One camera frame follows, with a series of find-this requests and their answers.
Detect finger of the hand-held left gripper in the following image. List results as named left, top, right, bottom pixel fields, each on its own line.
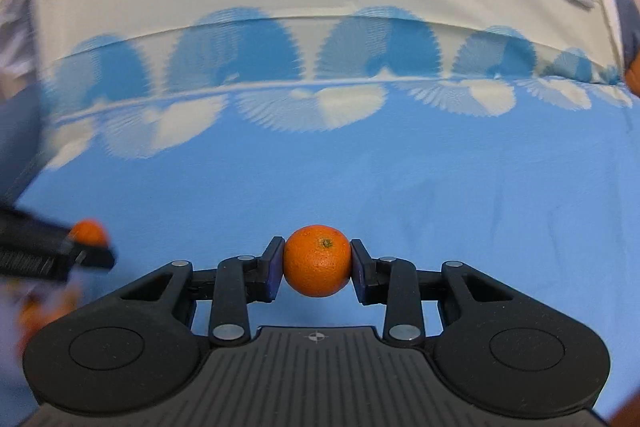
left=62, top=239, right=117, bottom=272

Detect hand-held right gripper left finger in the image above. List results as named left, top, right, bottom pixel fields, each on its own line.
left=120, top=236, right=287, bottom=349

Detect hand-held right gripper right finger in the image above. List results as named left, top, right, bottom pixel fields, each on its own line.
left=351, top=239, right=517, bottom=349

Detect dark blue cloth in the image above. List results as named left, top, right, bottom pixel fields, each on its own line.
left=0, top=79, right=51, bottom=212

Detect blue and cream printed bedsheet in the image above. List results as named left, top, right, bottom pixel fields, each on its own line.
left=0, top=0, right=640, bottom=427

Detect orange cushion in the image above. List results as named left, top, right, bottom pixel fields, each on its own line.
left=625, top=57, right=640, bottom=98

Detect dark blue pillow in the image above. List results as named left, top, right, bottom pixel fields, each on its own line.
left=606, top=0, right=640, bottom=75

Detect wooden bed rail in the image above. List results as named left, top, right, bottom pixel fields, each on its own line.
left=607, top=399, right=640, bottom=427

